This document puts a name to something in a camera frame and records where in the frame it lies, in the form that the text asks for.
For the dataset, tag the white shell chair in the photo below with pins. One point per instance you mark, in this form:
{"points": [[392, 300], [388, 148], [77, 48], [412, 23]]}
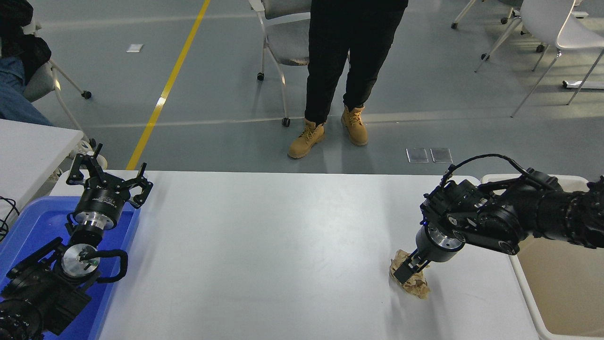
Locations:
{"points": [[547, 19]]}

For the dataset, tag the blue plastic tray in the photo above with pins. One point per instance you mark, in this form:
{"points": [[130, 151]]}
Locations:
{"points": [[37, 226]]}

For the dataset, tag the white castor chair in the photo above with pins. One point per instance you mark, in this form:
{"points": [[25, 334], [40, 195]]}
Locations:
{"points": [[500, 40]]}

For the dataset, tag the white-framed castor chair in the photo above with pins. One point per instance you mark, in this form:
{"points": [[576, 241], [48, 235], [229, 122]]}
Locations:
{"points": [[45, 82]]}

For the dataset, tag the standing person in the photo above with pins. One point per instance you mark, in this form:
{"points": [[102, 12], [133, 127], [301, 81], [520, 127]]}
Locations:
{"points": [[344, 56]]}

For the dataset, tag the tan paper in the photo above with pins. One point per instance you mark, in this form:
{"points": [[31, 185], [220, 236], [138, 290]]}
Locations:
{"points": [[417, 288]]}

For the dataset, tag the seated person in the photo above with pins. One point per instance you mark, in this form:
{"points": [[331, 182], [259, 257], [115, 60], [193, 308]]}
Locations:
{"points": [[14, 94]]}

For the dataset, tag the white side table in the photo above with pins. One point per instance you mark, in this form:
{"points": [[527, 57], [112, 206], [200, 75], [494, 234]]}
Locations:
{"points": [[28, 151]]}

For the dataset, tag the large pale bin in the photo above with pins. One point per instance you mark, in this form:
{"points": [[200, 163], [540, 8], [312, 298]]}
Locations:
{"points": [[561, 293]]}

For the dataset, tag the grey castor chair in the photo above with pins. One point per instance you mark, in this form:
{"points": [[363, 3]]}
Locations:
{"points": [[288, 45]]}

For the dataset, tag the metal floor plate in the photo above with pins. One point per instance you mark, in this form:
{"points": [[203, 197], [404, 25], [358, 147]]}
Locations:
{"points": [[440, 155], [417, 155]]}

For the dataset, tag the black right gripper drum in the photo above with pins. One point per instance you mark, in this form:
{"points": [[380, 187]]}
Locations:
{"points": [[432, 250]]}

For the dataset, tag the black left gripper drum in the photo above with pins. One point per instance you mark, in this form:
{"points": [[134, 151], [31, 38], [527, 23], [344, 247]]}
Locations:
{"points": [[101, 200]]}

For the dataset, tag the white stand foot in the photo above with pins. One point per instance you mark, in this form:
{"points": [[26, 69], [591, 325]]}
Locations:
{"points": [[585, 84]]}

